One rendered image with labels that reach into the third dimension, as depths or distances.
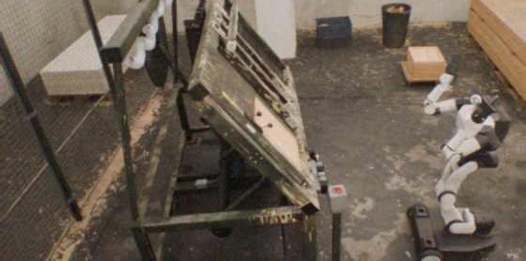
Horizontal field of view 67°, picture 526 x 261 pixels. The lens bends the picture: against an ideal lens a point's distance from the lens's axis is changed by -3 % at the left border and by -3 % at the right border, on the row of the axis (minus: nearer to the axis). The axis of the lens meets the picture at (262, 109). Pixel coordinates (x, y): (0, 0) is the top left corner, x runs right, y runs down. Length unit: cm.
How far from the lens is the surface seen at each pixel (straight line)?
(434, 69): 614
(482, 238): 397
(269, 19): 683
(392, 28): 728
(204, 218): 315
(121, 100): 259
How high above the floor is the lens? 303
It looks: 32 degrees down
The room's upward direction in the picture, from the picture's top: 6 degrees counter-clockwise
